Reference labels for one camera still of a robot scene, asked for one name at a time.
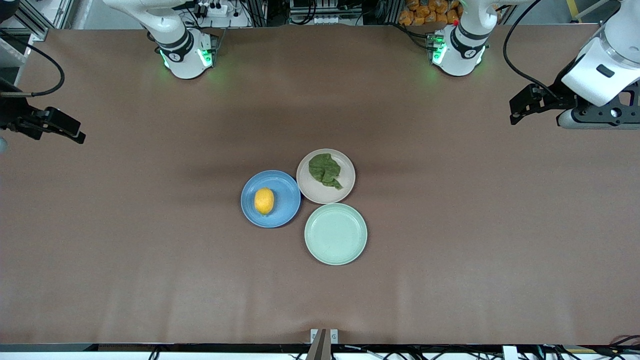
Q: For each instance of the metal table edge bracket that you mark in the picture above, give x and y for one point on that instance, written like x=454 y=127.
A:
x=324 y=340

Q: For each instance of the white power strip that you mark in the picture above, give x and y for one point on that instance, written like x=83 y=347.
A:
x=212 y=9

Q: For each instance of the blue plate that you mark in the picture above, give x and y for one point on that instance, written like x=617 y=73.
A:
x=282 y=200

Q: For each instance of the aluminium frame profile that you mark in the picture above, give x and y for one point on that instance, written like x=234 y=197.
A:
x=35 y=20

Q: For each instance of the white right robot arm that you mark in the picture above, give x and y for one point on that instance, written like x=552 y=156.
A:
x=175 y=30

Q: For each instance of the yellow lemon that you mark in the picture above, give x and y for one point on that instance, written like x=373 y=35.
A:
x=264 y=201

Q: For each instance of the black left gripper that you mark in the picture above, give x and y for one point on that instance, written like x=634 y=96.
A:
x=560 y=98

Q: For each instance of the pale green plate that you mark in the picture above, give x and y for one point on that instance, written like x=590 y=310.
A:
x=335 y=234

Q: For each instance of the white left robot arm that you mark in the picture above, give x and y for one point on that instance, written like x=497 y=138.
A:
x=462 y=45

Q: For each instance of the beige plate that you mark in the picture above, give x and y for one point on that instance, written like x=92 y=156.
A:
x=345 y=187

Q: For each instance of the black left camera mount plate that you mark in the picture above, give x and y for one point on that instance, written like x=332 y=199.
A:
x=612 y=112

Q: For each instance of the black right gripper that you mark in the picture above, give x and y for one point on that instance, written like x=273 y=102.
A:
x=11 y=114

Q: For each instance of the green lettuce leaf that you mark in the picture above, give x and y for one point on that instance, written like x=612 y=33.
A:
x=324 y=170

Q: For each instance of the orange snack packets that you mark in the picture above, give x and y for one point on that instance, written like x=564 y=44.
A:
x=430 y=12

